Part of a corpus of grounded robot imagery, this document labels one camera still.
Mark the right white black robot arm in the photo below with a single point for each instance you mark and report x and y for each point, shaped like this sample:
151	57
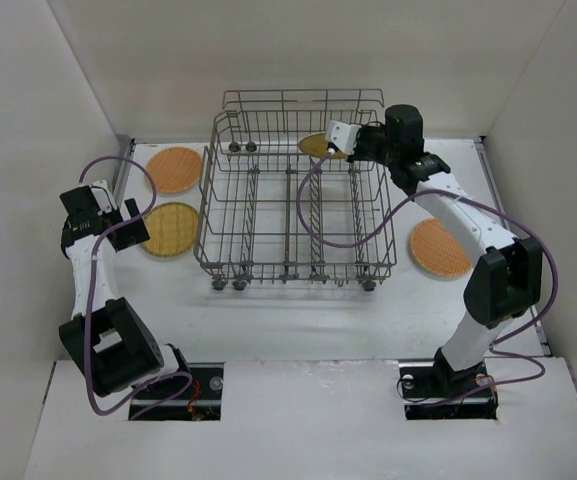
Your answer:
506	277

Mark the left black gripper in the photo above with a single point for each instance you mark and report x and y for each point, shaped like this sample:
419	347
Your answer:
131	228

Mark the yellow woven plate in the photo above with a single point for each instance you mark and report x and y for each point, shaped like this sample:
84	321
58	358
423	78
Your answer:
172	229
314	145

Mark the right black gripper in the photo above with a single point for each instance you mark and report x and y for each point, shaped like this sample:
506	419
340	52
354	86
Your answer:
363	148

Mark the grey wire dish rack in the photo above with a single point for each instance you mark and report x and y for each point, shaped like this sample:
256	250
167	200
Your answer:
274	211

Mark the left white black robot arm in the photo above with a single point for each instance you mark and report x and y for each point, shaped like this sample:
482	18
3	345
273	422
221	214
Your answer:
123	351

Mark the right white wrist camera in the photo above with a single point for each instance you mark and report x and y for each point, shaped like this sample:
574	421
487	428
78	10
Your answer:
342	136

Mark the orange woven plate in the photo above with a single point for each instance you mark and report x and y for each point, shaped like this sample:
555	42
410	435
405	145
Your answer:
436	251
175	170

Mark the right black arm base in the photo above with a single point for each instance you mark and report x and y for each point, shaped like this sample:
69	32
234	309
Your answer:
424	398

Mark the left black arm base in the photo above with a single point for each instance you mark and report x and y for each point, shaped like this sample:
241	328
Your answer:
173	400

